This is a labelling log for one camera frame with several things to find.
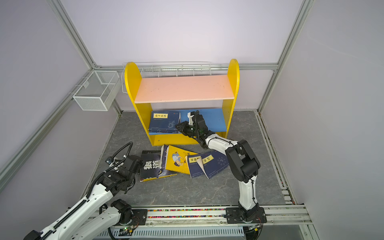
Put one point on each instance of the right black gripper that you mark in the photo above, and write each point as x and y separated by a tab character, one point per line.
184	129

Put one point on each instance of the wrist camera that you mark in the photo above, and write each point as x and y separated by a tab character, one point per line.
190	115
111	161

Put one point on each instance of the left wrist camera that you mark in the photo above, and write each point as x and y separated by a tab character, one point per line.
111	161

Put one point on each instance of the yellow cartoon cover book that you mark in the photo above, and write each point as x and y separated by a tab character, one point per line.
176	160

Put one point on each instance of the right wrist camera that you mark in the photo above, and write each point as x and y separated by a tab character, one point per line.
190	115

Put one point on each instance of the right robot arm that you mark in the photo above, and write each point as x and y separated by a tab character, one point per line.
243	163

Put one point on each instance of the black book white characters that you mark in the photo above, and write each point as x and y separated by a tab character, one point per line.
152	168

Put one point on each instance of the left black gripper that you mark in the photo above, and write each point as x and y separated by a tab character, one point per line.
141	166

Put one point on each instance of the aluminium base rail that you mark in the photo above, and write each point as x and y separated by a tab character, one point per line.
173	217

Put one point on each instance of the white mesh box basket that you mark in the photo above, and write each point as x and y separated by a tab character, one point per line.
98	91

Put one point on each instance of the white wire rack basket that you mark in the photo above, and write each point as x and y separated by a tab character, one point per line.
183	70

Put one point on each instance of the purple cover book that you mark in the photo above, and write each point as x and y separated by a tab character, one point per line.
164	156

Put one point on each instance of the yellow wooden bookshelf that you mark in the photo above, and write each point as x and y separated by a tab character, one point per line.
144	92

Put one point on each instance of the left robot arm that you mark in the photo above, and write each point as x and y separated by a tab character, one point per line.
75	223

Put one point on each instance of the navy book yellow label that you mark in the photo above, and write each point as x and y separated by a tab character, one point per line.
164	122

